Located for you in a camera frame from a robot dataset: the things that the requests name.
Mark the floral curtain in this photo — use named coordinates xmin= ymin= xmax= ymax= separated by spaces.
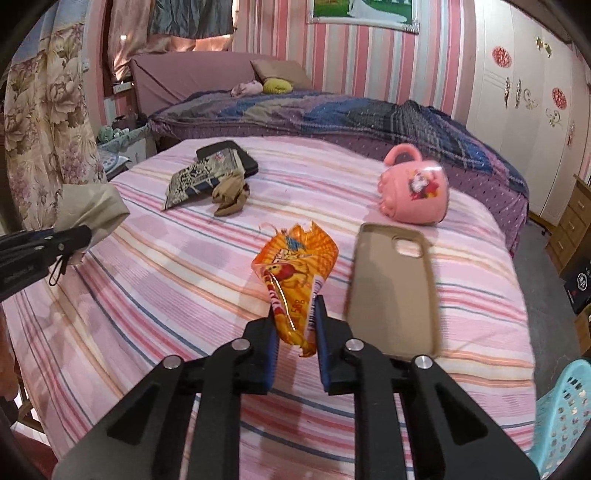
xmin=0 ymin=18 xmax=109 ymax=232

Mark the pink striped bed sheet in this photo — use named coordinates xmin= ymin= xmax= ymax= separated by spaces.
xmin=2 ymin=136 xmax=536 ymax=480

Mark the tan phone case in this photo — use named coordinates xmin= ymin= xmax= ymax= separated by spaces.
xmin=345 ymin=222 xmax=441 ymax=361

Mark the wooden drawer cabinet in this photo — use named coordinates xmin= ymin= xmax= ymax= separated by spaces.
xmin=545 ymin=174 xmax=591 ymax=278

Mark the white wardrobe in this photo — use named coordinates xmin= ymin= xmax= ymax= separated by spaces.
xmin=465 ymin=0 xmax=591 ymax=227

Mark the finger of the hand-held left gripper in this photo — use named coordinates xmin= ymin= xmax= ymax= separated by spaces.
xmin=0 ymin=251 xmax=64 ymax=303
xmin=0 ymin=225 xmax=93 ymax=260

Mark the pink plush toy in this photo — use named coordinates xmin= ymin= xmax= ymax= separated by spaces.
xmin=231 ymin=79 xmax=264 ymax=97

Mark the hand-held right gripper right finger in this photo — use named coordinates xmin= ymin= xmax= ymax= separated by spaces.
xmin=310 ymin=295 xmax=541 ymax=480

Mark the black lanyard cord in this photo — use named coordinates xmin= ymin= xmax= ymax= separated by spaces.
xmin=47 ymin=253 xmax=66 ymax=286

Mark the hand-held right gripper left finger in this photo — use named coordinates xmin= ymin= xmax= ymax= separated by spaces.
xmin=52 ymin=318 xmax=280 ymax=480

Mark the brown pillow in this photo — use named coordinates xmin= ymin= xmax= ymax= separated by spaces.
xmin=252 ymin=59 xmax=315 ymax=89

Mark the crumpled brown paper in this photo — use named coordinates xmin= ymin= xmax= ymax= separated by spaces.
xmin=212 ymin=172 xmax=251 ymax=217

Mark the beige cloth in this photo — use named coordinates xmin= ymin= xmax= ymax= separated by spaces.
xmin=54 ymin=184 xmax=131 ymax=266

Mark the purple covered sofa back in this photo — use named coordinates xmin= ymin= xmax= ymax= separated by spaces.
xmin=129 ymin=51 xmax=315 ymax=121

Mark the light blue plastic basket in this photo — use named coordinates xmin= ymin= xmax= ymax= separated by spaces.
xmin=526 ymin=359 xmax=591 ymax=480

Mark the black case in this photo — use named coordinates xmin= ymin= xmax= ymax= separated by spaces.
xmin=196 ymin=140 xmax=259 ymax=178

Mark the pink mug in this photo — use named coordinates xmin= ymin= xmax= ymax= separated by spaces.
xmin=378 ymin=143 xmax=450 ymax=226

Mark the black box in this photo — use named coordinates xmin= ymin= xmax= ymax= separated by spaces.
xmin=561 ymin=265 xmax=591 ymax=315

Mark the orange snack wrapper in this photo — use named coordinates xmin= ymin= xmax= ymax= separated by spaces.
xmin=252 ymin=220 xmax=340 ymax=358

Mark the newspaper-print pouch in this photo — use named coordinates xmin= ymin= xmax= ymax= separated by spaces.
xmin=161 ymin=150 xmax=247 ymax=212

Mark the framed wall picture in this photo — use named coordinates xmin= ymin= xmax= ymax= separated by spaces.
xmin=309 ymin=0 xmax=419 ymax=33

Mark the grey hanging garment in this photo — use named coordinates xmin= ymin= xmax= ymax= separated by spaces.
xmin=148 ymin=0 xmax=236 ymax=38

